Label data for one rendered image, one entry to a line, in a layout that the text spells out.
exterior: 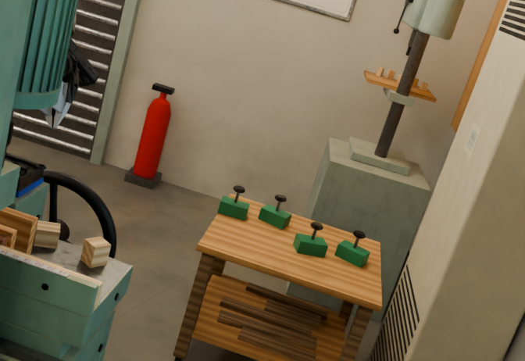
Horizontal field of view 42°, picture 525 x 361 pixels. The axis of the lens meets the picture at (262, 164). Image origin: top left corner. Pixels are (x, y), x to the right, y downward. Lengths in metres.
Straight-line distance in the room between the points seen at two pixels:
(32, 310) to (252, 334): 1.49
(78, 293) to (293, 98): 3.02
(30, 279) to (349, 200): 2.19
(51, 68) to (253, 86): 3.02
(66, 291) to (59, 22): 0.41
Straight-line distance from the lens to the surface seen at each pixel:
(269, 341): 2.57
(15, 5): 0.86
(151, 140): 4.04
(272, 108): 4.03
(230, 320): 2.61
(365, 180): 3.13
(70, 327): 1.16
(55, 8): 1.04
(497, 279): 2.25
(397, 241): 3.25
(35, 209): 1.41
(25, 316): 1.19
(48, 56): 1.05
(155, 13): 4.09
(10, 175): 1.18
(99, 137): 4.24
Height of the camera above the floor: 1.52
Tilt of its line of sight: 17 degrees down
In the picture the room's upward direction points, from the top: 17 degrees clockwise
